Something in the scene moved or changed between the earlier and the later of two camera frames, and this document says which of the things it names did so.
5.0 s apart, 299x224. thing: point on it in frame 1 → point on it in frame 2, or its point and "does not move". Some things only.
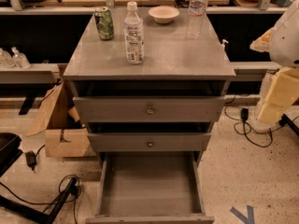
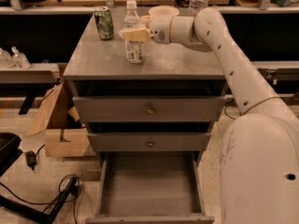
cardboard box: (65, 135) does not move
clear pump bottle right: (20, 60) does not move
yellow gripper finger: (263, 43) → (160, 27)
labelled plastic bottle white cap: (134, 35) does not move
